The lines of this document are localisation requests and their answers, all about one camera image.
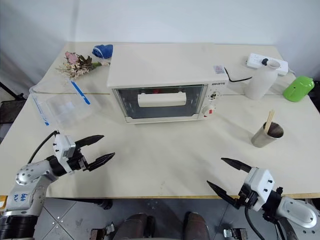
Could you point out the green plastic object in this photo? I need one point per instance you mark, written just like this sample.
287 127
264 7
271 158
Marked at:
298 88

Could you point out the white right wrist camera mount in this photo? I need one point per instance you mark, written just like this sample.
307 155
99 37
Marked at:
261 185

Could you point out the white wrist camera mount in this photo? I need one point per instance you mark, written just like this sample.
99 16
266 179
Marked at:
261 185
62 147

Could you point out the dark rounded shape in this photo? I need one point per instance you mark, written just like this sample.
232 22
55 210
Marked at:
197 226
136 227

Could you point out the blue crumpled cloth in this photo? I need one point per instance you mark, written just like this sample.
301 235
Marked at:
103 51

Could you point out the white toaster oven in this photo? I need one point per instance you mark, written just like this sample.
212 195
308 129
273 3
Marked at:
160 67

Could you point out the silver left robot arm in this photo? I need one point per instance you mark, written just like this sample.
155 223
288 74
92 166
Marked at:
27 185

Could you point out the white power strip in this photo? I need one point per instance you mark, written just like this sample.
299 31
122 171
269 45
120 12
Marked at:
255 60

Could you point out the stainless steel cup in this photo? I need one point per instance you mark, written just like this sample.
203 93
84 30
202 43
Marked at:
262 140

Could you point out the clear plastic box blue clips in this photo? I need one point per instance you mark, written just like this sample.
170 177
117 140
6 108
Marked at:
62 107

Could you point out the white plastic bottle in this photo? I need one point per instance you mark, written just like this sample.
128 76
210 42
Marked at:
258 83

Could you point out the black stand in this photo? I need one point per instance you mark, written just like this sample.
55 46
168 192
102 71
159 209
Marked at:
11 105

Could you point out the wooden chopsticks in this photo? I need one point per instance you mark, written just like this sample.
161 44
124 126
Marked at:
270 120

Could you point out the dried flower bouquet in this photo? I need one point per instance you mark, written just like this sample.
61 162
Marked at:
77 63

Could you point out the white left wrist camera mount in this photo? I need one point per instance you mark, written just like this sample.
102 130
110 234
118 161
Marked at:
62 147

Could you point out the metal caster wheel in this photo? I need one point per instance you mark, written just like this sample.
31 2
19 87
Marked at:
235 233
102 232

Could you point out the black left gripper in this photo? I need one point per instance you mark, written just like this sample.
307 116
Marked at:
77 161

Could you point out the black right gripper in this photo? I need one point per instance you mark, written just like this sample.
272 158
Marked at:
247 196

